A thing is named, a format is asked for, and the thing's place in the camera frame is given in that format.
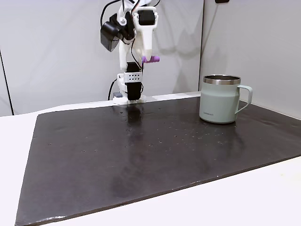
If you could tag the purple pen grip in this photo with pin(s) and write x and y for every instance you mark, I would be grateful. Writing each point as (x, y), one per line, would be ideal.
(152, 59)

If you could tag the black camera box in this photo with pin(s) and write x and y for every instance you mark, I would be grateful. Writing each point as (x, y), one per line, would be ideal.
(109, 35)

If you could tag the pale green steel mug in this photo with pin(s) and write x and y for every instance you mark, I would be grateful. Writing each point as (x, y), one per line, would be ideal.
(217, 103)

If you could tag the black rubber mat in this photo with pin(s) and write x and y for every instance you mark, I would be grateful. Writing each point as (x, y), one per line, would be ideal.
(141, 153)

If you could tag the black wall fixture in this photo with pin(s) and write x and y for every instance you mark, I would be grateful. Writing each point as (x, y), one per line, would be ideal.
(222, 1)

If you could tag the grey plug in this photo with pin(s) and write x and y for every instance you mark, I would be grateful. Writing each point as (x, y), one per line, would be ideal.
(117, 94)

